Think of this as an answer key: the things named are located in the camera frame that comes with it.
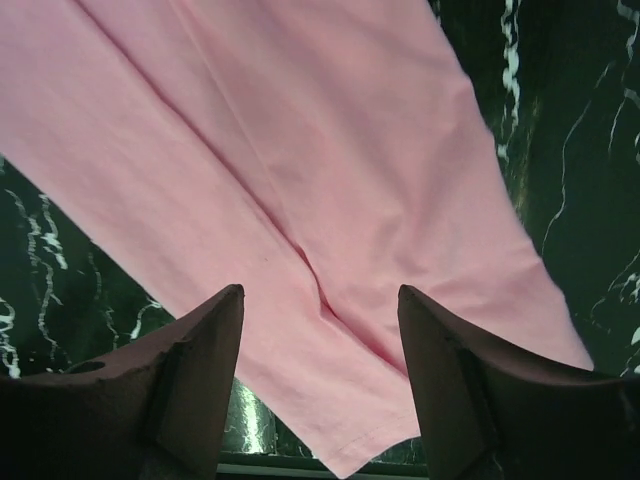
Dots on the pink t shirt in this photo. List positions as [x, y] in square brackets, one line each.
[319, 153]

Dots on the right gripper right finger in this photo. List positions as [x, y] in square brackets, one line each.
[488, 409]

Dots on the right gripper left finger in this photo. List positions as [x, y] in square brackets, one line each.
[153, 409]

